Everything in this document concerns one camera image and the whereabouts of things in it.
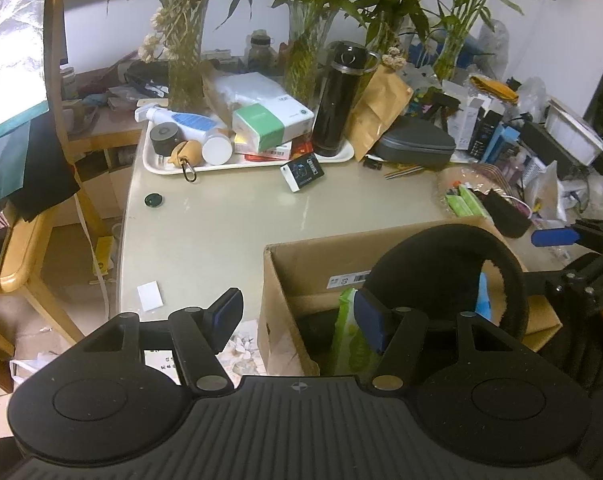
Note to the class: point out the black fabric pouch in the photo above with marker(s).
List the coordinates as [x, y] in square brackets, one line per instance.
[506, 212]

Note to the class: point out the glass vase with bamboo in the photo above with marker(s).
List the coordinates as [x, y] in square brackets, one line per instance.
[306, 55]
[185, 60]
[454, 57]

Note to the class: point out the dark glass jar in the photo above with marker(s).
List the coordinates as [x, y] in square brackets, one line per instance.
[260, 50]

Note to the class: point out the white spray bottle blue label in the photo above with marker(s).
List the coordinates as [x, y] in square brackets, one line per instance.
[186, 120]

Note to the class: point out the metal carabiner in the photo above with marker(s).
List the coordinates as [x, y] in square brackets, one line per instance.
[189, 172]

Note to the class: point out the blue wet wipes packet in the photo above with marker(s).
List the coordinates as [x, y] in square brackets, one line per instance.
[484, 295]

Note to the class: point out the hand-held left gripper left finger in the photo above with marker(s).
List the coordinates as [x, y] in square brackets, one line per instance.
[227, 312]

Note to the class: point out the white card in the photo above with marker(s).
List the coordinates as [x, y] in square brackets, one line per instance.
[150, 297]

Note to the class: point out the red flat box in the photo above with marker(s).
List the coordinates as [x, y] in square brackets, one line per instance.
[281, 150]

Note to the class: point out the black thermos bottle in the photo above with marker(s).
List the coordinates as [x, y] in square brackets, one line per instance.
[339, 105]

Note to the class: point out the blue box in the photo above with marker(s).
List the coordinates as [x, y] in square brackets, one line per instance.
[501, 144]

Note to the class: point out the grey hard case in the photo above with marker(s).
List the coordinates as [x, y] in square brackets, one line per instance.
[416, 142]

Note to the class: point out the black round disc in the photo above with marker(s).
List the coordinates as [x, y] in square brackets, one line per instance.
[154, 200]

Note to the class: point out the wooden chair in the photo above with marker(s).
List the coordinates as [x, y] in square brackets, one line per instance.
[56, 35]

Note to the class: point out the clear plastic sheet teal edge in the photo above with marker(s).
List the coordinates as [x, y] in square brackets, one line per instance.
[11, 60]

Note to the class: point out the cardboard box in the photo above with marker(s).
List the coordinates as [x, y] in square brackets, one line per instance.
[291, 280]

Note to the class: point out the white plastic tray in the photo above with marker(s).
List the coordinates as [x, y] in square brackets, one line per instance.
[154, 165]

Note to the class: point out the green and white tissue box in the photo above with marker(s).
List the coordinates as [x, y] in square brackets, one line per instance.
[271, 120]

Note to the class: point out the white tall box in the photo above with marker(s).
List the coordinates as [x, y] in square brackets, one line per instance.
[467, 120]

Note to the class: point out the brown paper bag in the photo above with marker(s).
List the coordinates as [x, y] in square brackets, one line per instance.
[379, 110]

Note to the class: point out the white plastic bag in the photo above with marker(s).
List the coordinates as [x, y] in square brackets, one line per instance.
[251, 90]

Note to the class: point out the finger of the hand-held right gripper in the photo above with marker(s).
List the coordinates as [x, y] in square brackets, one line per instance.
[556, 237]
[544, 281]

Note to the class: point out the black cloth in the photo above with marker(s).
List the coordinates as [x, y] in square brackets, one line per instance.
[41, 170]

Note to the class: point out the small dark printed box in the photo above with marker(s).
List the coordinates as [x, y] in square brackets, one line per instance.
[302, 174]

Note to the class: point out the yellow cloth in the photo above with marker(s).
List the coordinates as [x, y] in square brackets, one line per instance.
[496, 86]

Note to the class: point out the black neck pillow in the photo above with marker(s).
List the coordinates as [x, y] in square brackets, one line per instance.
[431, 250]

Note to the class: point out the green wet wipes packet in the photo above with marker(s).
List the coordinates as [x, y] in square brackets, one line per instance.
[349, 340]

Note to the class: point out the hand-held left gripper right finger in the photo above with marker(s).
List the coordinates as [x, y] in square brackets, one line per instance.
[374, 321]

